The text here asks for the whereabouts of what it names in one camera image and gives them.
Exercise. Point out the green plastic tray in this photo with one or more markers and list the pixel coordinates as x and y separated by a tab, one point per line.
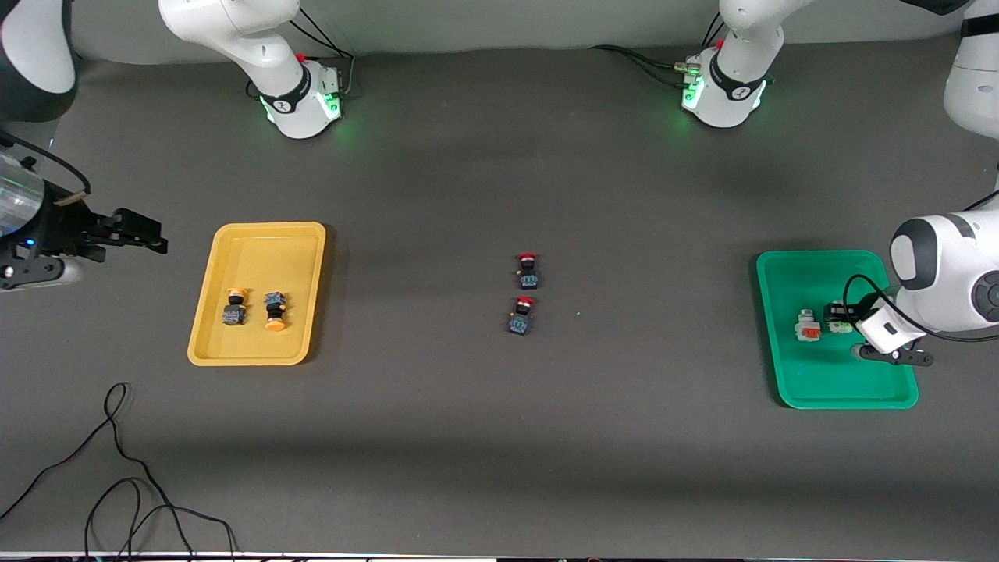
812	375

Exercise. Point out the dark grey table mat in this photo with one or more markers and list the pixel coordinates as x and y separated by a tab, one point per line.
499	468

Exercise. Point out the yellow plastic tray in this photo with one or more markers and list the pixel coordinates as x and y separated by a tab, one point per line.
257	257

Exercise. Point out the yellow push button switch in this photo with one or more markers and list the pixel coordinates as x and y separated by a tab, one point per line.
275	311
234	307

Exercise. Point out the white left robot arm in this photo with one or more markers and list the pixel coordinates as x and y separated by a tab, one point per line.
944	273

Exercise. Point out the green push button switch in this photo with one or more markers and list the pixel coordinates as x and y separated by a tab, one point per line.
841	326

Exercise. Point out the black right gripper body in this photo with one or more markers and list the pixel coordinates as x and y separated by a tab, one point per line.
65	226

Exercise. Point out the red push button switch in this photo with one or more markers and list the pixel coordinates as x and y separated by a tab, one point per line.
521	317
528	273

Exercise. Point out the green button with orange block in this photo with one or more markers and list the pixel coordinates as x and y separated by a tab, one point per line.
808	326

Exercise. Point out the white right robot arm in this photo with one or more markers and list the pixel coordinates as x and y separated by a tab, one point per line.
234	31

